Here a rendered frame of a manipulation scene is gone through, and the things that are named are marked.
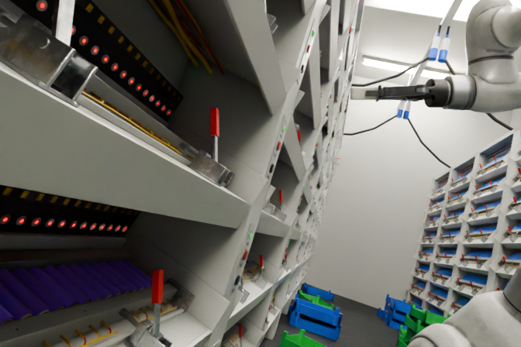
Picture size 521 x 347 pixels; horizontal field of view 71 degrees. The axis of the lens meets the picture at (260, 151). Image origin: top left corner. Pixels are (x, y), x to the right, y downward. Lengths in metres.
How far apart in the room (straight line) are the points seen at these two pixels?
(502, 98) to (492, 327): 0.63
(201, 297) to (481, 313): 0.40
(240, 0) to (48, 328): 0.33
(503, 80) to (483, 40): 0.11
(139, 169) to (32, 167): 0.08
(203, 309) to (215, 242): 0.10
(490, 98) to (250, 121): 0.64
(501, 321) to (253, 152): 0.41
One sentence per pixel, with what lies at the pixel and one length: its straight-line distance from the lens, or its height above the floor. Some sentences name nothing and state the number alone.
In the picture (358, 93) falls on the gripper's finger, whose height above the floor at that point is 0.92.
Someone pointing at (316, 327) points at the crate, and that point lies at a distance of 2.52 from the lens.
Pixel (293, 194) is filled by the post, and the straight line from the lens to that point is 1.31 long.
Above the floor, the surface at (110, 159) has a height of 0.54.
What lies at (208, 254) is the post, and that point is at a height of 0.46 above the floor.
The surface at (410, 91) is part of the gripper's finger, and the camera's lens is 0.98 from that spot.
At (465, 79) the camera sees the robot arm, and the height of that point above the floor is 1.02.
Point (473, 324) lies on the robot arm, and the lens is 0.61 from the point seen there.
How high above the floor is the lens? 0.53
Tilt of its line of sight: 11 degrees up
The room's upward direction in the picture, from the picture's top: 18 degrees clockwise
